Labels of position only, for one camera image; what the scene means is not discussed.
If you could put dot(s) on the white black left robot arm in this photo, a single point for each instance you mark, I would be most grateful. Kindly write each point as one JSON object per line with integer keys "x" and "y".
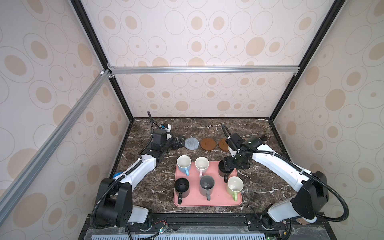
{"x": 114, "y": 202}

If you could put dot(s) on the horizontal aluminium bar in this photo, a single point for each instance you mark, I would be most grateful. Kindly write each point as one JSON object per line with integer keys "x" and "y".
{"x": 205, "y": 69}

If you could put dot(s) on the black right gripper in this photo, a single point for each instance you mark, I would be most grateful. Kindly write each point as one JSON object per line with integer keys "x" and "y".
{"x": 228, "y": 165}

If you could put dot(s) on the blue round tin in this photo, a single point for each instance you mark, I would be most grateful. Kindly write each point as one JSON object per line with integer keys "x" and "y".
{"x": 117, "y": 174}

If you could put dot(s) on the brown wooden coaster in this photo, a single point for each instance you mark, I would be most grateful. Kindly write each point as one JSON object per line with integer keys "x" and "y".
{"x": 208, "y": 144}
{"x": 223, "y": 145}

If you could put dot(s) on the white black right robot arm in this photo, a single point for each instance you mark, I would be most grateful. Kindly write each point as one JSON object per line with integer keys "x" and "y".
{"x": 312, "y": 190}

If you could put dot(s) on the blue mug white inside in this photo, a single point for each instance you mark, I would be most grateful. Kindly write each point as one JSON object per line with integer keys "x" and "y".
{"x": 184, "y": 164}

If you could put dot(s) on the small olive bottle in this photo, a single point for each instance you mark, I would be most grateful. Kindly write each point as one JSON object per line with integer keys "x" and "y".
{"x": 264, "y": 138}

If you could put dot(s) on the black mug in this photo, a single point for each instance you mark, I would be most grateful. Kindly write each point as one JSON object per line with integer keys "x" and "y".
{"x": 225, "y": 174}
{"x": 182, "y": 188}

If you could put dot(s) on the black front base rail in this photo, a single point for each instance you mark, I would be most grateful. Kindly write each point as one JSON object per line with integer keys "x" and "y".
{"x": 211, "y": 226}

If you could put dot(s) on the blue grey round coaster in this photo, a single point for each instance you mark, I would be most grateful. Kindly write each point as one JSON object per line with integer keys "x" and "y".
{"x": 191, "y": 144}

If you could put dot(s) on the grey mug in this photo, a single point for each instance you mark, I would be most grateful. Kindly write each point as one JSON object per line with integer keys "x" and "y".
{"x": 207, "y": 184}

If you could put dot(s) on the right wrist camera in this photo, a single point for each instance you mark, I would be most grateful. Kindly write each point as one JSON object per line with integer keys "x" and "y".
{"x": 234, "y": 142}

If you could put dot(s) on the white pink mug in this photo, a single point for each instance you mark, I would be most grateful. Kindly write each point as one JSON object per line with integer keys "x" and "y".
{"x": 202, "y": 165}

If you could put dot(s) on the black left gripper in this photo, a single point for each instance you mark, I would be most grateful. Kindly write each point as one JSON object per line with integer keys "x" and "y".
{"x": 175, "y": 145}

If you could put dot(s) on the light green mug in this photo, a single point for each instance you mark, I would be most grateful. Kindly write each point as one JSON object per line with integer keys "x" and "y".
{"x": 234, "y": 187}

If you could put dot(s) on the diagonal aluminium bar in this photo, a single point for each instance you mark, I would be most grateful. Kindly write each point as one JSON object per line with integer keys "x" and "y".
{"x": 23, "y": 181}

